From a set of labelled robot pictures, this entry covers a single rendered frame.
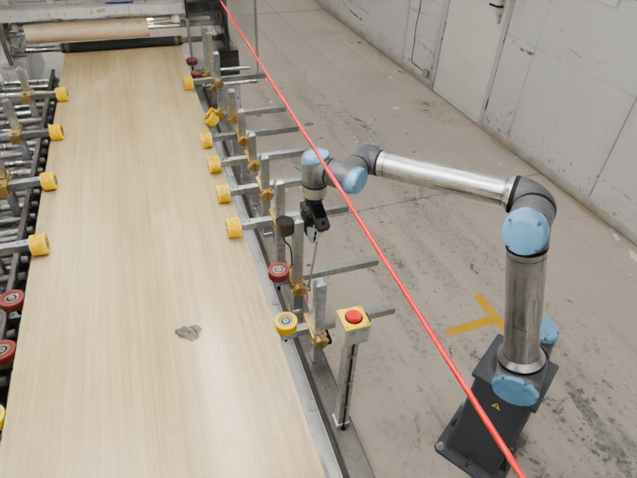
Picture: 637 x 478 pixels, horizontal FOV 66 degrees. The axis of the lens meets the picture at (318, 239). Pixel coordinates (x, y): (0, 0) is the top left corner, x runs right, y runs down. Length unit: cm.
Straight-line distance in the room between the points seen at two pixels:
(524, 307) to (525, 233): 27
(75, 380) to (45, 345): 19
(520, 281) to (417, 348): 140
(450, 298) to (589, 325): 81
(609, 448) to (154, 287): 220
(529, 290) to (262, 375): 83
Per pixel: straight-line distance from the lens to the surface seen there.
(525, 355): 173
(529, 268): 150
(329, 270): 194
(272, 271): 186
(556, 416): 284
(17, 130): 295
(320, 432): 179
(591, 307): 347
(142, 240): 209
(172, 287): 186
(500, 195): 156
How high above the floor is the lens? 220
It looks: 40 degrees down
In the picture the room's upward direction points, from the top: 3 degrees clockwise
